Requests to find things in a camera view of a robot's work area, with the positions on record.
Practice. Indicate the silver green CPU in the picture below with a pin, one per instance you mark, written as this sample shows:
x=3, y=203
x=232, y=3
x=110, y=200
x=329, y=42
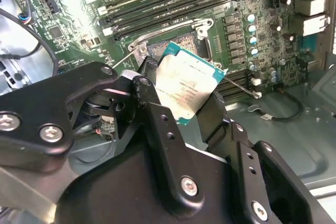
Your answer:
x=183, y=85

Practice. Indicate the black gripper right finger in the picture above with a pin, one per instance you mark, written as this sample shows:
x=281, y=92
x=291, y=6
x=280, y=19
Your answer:
x=244, y=171

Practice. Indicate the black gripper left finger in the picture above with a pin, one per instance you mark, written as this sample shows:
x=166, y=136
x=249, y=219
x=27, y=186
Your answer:
x=31, y=108

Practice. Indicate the thin metal locking lever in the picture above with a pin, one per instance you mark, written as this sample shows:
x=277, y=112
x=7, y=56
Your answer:
x=239, y=85
x=123, y=59

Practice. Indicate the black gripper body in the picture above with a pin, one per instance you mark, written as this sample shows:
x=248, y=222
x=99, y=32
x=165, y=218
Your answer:
x=118, y=190

